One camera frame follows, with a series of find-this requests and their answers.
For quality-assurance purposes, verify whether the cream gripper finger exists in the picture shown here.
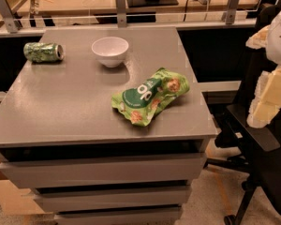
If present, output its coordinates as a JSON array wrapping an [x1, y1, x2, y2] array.
[[246, 66, 281, 128], [245, 25, 269, 50]]

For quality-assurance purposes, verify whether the green rice chip bag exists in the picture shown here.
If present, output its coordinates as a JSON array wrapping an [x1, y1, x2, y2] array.
[[111, 67, 189, 127]]

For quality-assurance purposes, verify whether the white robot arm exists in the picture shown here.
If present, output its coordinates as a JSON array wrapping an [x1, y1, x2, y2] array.
[[246, 11, 281, 128]]

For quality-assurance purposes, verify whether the white bowl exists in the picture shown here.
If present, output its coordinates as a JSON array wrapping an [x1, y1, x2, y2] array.
[[92, 37, 129, 68]]

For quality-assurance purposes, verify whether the black office chair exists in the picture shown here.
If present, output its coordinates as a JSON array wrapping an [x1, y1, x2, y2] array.
[[206, 5, 281, 225]]

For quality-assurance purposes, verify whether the bottom grey drawer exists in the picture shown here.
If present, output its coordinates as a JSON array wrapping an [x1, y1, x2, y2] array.
[[54, 206, 182, 225]]

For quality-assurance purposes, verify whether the grey drawer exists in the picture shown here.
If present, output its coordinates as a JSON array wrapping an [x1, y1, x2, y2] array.
[[34, 186, 191, 212], [54, 206, 182, 225], [0, 153, 206, 188]]

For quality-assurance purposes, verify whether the grey drawer cabinet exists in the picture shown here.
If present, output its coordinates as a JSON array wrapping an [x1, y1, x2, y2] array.
[[0, 28, 216, 216]]

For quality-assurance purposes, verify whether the green soda can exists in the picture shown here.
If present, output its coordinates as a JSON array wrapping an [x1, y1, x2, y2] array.
[[23, 42, 64, 63]]

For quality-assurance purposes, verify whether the wooden workbench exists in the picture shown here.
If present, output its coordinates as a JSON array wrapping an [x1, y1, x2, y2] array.
[[17, 0, 260, 17]]

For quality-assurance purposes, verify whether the middle grey drawer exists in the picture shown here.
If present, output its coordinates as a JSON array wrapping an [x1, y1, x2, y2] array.
[[34, 186, 191, 212]]

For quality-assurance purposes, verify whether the top grey drawer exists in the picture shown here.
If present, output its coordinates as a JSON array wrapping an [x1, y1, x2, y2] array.
[[0, 153, 206, 188]]

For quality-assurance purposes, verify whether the right metal bracket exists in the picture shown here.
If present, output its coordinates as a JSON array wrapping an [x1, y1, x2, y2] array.
[[223, 0, 240, 24]]

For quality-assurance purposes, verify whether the metal bracket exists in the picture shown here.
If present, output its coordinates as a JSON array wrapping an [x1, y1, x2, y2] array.
[[223, 0, 240, 24], [0, 0, 20, 33], [115, 0, 127, 28]]

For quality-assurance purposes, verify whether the black cable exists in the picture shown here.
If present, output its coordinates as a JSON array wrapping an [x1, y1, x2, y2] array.
[[182, 0, 199, 23]]

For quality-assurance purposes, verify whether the middle metal bracket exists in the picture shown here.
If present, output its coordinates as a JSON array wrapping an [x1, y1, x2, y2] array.
[[115, 0, 127, 28]]

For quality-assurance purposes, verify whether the left metal bracket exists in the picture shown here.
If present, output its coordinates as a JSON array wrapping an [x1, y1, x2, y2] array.
[[0, 0, 20, 33]]

